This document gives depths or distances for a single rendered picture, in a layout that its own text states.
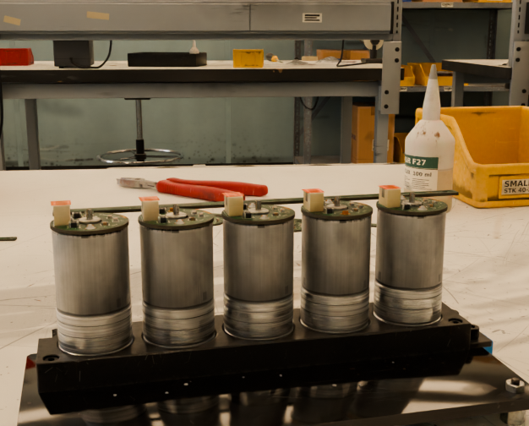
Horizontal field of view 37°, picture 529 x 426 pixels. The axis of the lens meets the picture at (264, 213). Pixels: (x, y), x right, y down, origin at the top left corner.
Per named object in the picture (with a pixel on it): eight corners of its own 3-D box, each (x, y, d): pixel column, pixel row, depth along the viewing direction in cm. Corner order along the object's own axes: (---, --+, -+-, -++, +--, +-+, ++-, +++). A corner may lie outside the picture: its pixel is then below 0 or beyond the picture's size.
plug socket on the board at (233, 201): (251, 215, 26) (251, 196, 26) (226, 216, 26) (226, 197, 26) (246, 210, 27) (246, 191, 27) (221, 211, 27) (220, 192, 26)
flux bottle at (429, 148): (398, 204, 56) (403, 63, 54) (444, 204, 56) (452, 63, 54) (407, 215, 53) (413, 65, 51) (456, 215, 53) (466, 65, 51)
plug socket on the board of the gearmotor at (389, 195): (406, 207, 27) (407, 188, 27) (384, 208, 27) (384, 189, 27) (398, 202, 28) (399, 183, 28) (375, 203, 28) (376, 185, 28)
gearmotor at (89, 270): (136, 377, 26) (130, 225, 24) (59, 385, 25) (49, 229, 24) (131, 347, 28) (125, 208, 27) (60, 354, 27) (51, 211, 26)
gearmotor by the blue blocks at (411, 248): (451, 346, 28) (459, 206, 27) (387, 352, 27) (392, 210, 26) (422, 321, 30) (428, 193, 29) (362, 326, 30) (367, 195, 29)
